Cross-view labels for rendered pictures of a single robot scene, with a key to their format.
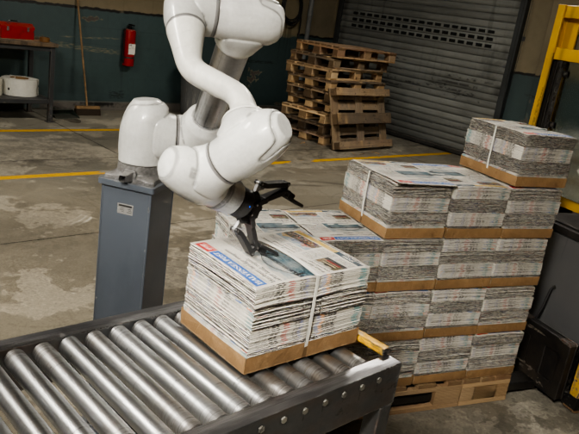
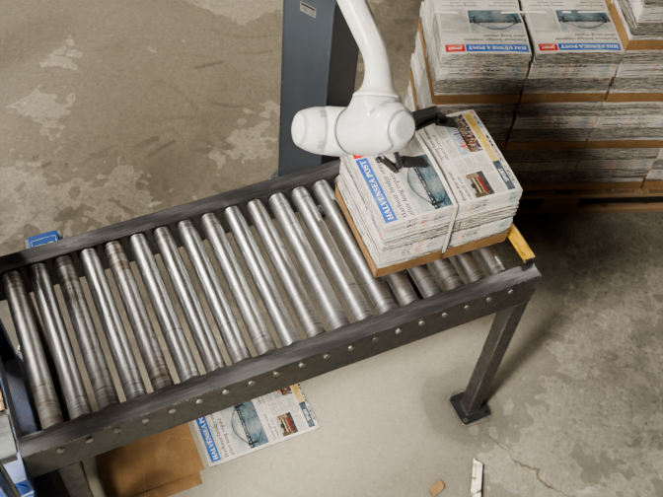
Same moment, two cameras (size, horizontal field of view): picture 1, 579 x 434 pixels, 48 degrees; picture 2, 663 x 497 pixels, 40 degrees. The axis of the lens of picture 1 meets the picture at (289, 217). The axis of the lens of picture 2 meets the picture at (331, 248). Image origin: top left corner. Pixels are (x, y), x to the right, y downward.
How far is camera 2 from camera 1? 1.15 m
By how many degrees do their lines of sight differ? 39
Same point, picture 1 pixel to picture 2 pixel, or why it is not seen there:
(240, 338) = (374, 249)
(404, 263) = (650, 74)
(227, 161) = (349, 147)
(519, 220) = not seen: outside the picture
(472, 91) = not seen: outside the picture
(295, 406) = (409, 321)
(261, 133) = (379, 139)
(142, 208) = (326, 14)
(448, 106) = not seen: outside the picture
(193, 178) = (322, 148)
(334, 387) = (457, 302)
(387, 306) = (619, 116)
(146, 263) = (330, 66)
